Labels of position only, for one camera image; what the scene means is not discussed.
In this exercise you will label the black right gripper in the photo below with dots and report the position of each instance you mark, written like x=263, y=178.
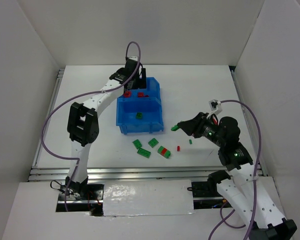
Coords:
x=196, y=125

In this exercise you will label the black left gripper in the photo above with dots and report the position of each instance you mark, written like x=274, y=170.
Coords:
x=135, y=83

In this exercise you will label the green base plate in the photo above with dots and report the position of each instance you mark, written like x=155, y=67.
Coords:
x=175, y=128

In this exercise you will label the red curved brick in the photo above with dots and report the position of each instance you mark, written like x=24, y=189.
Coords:
x=140, y=95

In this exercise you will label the green sloped 2x2 brick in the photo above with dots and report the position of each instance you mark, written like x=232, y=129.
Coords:
x=139, y=115

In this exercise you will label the green 2x4 plate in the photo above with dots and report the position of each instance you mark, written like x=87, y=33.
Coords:
x=144, y=153

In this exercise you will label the green curved brick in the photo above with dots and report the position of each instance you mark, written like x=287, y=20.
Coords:
x=137, y=144

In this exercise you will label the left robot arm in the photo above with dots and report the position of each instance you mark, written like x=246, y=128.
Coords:
x=83, y=122

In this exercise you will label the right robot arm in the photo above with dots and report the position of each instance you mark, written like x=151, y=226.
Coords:
x=238, y=184

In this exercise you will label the blue far bin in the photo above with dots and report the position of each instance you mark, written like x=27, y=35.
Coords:
x=152, y=89

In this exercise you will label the blue bin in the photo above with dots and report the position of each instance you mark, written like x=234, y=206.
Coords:
x=128, y=124
x=152, y=89

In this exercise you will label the green red green brick stack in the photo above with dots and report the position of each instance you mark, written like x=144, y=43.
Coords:
x=164, y=152

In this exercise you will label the blue near bin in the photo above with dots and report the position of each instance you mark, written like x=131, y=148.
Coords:
x=128, y=124

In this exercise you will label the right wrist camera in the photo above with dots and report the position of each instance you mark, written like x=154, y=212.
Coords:
x=215, y=107

